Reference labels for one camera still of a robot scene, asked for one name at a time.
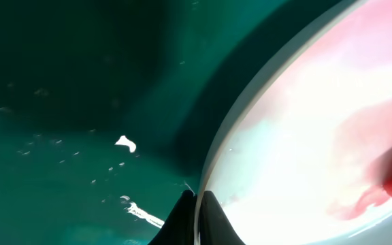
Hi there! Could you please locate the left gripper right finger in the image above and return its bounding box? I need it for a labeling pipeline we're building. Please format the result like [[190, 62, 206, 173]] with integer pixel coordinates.
[[199, 191, 244, 245]]

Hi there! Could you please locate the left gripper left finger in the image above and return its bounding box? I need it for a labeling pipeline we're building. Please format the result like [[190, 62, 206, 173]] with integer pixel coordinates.
[[148, 190, 196, 245]]

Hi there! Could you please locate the light blue plate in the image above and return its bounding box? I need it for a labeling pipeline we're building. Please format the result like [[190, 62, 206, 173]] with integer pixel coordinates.
[[197, 0, 392, 244]]

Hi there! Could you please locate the teal plastic tray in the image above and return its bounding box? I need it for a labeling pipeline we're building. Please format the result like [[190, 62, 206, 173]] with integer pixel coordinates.
[[0, 0, 336, 244]]

